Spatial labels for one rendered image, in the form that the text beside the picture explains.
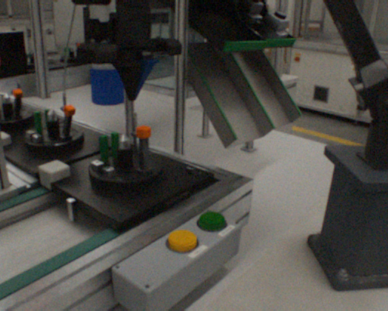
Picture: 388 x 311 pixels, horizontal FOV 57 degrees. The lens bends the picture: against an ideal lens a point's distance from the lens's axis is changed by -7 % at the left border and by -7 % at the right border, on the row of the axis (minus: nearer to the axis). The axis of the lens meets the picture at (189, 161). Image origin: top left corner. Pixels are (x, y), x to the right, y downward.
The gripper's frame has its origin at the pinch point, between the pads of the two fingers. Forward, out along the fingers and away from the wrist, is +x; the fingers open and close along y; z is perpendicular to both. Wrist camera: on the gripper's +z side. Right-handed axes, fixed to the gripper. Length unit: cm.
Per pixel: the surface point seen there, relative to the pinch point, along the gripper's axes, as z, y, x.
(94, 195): 0.3, 8.6, 18.6
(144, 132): -3.3, 0.1, 8.4
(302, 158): -9, -58, 28
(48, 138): 27.1, 1.7, 16.9
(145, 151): -3.0, -0.5, 12.0
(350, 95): 77, -410, 75
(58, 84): 120, -57, 27
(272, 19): -3.1, -40.9, -10.7
